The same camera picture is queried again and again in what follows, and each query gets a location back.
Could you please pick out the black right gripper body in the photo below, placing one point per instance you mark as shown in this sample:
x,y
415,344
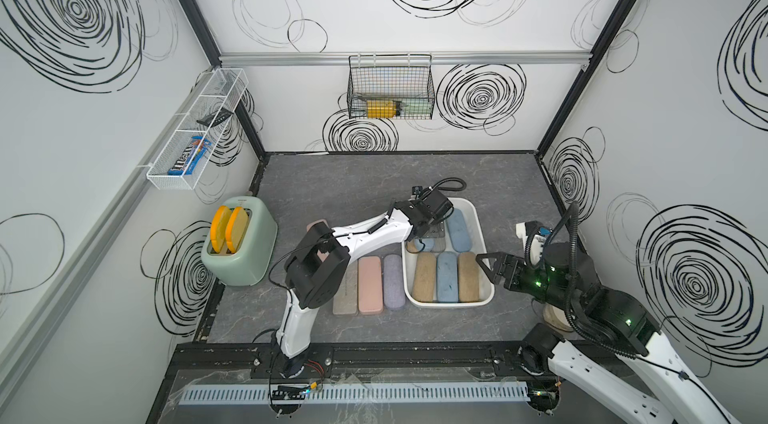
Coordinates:
x,y
521,275

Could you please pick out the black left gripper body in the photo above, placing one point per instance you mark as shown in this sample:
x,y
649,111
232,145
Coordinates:
x,y
426,228

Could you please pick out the light blue glasses case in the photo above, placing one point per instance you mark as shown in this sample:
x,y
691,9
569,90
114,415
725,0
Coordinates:
x,y
447,288

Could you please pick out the olive glasses case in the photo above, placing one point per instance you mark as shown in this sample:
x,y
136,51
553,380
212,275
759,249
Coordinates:
x,y
424,281

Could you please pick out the lavender glasses case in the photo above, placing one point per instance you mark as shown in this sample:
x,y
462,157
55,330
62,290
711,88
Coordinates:
x,y
393,289

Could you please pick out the beige grey glasses case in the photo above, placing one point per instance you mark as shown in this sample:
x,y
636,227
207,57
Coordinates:
x,y
345,301

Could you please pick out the blue glasses case narrow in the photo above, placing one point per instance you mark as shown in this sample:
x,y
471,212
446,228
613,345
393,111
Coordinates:
x,y
421,245

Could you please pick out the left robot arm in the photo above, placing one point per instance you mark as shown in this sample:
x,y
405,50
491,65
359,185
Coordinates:
x,y
314,270

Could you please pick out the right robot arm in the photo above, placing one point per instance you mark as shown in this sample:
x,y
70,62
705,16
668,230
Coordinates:
x,y
613,320

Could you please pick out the white plastic storage box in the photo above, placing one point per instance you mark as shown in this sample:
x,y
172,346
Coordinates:
x,y
487,291

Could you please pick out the beige round lid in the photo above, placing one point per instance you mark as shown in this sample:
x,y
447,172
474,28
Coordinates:
x,y
556,319

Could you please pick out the green item in basket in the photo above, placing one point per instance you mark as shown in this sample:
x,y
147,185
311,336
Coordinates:
x,y
416,109

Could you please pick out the yellow item in basket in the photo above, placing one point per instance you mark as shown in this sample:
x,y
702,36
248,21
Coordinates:
x,y
382,109

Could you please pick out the green toaster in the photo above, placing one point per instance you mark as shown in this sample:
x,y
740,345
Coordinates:
x,y
248,266

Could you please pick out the orange toast slice right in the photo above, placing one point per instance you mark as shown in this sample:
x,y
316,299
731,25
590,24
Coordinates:
x,y
236,229

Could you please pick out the orange toast slice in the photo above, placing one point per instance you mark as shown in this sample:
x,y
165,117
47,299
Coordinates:
x,y
218,229
236,229

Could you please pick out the orange toast slice left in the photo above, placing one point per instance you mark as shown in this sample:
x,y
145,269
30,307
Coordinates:
x,y
218,229

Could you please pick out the black remote on shelf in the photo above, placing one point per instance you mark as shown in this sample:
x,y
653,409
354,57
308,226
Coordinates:
x,y
215,119

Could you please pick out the blue snack packet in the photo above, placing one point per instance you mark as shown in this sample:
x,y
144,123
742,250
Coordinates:
x,y
187,161

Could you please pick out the white slotted cable duct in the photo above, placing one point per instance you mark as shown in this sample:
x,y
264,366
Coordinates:
x,y
349,393

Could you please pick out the black wire wall basket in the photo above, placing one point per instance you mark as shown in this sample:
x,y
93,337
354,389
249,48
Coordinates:
x,y
391,77

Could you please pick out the white wire wall shelf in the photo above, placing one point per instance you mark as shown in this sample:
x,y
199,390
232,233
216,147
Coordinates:
x,y
220,88

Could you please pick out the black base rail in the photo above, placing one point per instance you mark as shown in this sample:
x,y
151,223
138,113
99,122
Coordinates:
x,y
262,360

